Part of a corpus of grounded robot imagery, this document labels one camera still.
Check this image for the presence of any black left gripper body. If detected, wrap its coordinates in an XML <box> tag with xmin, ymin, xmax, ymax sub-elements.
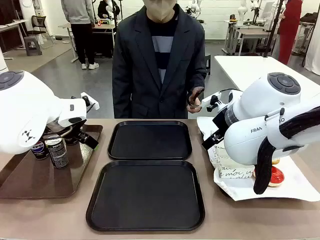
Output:
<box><xmin>46</xmin><ymin>119</ymin><xmax>89</xmax><ymax>146</ymax></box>

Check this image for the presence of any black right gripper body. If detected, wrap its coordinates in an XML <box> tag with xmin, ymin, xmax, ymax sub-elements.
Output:
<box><xmin>211</xmin><ymin>107</ymin><xmax>230</xmax><ymax>136</ymax></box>

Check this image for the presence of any script printed paper bag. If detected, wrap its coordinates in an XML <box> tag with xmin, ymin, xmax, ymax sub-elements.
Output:
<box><xmin>213</xmin><ymin>149</ymin><xmax>256</xmax><ymax>180</ymax></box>
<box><xmin>207</xmin><ymin>143</ymin><xmax>227</xmax><ymax>162</ymax></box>

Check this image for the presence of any person's left hand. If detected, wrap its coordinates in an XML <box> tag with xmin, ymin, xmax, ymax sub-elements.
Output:
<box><xmin>191</xmin><ymin>86</ymin><xmax>205</xmax><ymax>113</ymax></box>

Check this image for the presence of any brown plastic tray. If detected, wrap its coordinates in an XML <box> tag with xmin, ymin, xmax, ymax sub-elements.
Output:
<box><xmin>0</xmin><ymin>124</ymin><xmax>104</xmax><ymax>200</ymax></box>

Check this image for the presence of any white paper sheet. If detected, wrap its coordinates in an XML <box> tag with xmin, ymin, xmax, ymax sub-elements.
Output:
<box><xmin>196</xmin><ymin>116</ymin><xmax>320</xmax><ymax>202</ymax></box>

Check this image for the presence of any black square tray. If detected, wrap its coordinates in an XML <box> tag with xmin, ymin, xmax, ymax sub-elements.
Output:
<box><xmin>85</xmin><ymin>159</ymin><xmax>206</xmax><ymax>232</ymax></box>
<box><xmin>107</xmin><ymin>120</ymin><xmax>193</xmax><ymax>161</ymax></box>

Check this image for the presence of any white background table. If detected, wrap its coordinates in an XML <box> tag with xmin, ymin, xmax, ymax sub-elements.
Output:
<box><xmin>214</xmin><ymin>55</ymin><xmax>320</xmax><ymax>101</ymax></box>

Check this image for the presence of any red glazed donut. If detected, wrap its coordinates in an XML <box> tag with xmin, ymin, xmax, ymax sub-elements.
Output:
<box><xmin>252</xmin><ymin>164</ymin><xmax>286</xmax><ymax>188</ymax></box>

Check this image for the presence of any person in dark blazer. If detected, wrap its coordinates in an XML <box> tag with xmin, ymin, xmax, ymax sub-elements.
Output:
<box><xmin>111</xmin><ymin>0</ymin><xmax>208</xmax><ymax>120</ymax></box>

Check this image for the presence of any grey plastic stool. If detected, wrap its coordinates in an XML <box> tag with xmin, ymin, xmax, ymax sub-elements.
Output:
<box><xmin>25</xmin><ymin>35</ymin><xmax>43</xmax><ymax>56</ymax></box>

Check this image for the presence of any white lab bench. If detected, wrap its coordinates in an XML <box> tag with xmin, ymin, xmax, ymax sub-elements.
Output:
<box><xmin>224</xmin><ymin>19</ymin><xmax>278</xmax><ymax>56</ymax></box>

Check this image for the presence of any white desk with metal legs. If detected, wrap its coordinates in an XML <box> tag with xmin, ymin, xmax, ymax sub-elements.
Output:
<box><xmin>65</xmin><ymin>21</ymin><xmax>116</xmax><ymax>63</ymax></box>

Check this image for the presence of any black tripod pole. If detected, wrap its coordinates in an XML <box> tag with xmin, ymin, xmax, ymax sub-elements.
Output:
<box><xmin>264</xmin><ymin>0</ymin><xmax>286</xmax><ymax>60</ymax></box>

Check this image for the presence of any black office chair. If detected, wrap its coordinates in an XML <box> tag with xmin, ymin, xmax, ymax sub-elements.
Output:
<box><xmin>26</xmin><ymin>15</ymin><xmax>55</xmax><ymax>50</ymax></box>

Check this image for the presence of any person in grey hoodie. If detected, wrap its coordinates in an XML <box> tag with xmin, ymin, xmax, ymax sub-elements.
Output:
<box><xmin>60</xmin><ymin>0</ymin><xmax>100</xmax><ymax>70</ymax></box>

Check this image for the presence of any person in red dress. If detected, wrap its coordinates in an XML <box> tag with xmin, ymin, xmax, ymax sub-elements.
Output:
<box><xmin>271</xmin><ymin>0</ymin><xmax>303</xmax><ymax>65</ymax></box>

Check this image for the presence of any seated person in black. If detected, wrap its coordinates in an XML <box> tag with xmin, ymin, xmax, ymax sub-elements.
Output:
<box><xmin>97</xmin><ymin>0</ymin><xmax>121</xmax><ymax>20</ymax></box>

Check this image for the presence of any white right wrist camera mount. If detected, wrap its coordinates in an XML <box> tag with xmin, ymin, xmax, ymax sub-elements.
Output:
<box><xmin>201</xmin><ymin>91</ymin><xmax>222</xmax><ymax>113</ymax></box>

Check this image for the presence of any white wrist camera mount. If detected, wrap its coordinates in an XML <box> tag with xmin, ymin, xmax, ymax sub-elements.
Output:
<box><xmin>80</xmin><ymin>92</ymin><xmax>100</xmax><ymax>111</ymax></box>
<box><xmin>201</xmin><ymin>91</ymin><xmax>222</xmax><ymax>113</ymax></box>

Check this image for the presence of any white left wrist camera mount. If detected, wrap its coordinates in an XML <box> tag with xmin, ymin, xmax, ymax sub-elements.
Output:
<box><xmin>80</xmin><ymin>92</ymin><xmax>100</xmax><ymax>111</ymax></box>

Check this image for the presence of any black camera cable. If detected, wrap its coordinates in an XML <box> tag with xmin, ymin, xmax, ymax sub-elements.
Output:
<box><xmin>219</xmin><ymin>87</ymin><xmax>242</xmax><ymax>97</ymax></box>

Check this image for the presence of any black cable sleeve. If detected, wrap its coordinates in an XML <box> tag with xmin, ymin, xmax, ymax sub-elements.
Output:
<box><xmin>253</xmin><ymin>107</ymin><xmax>320</xmax><ymax>195</ymax></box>

